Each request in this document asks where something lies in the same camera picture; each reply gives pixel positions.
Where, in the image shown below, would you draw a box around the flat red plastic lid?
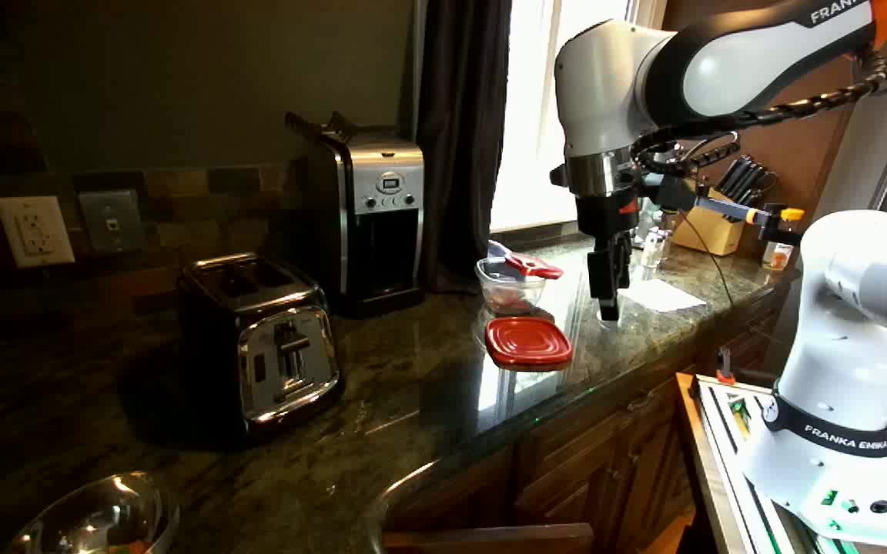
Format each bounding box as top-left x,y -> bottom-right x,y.
481,311 -> 578,373

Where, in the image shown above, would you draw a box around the black steel coffee maker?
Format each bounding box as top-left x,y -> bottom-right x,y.
284,107 -> 431,322

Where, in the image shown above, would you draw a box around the wooden knife block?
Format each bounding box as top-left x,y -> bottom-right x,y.
667,151 -> 777,260

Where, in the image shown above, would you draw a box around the bright window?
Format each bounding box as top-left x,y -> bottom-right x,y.
485,0 -> 672,236

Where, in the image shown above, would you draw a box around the grey metal panel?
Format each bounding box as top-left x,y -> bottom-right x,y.
816,44 -> 887,223

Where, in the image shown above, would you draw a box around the wooden lower cabinets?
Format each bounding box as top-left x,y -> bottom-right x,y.
377,296 -> 808,554

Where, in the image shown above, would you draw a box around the white wall outlet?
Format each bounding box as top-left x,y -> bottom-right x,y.
0,193 -> 79,271

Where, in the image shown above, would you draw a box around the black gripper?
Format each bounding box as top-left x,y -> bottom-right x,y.
570,151 -> 644,325

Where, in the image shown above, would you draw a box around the white robot stand frame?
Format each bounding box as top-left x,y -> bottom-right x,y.
688,373 -> 836,554

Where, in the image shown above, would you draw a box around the bottle with yellow cap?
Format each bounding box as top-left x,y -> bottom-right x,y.
759,203 -> 811,276

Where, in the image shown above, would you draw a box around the dark curtain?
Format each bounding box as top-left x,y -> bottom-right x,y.
415,0 -> 518,296

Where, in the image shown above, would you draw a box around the black chrome toaster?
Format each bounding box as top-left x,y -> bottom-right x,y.
174,250 -> 347,446

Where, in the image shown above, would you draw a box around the clear plastic container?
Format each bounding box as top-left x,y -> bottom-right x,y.
473,241 -> 566,316

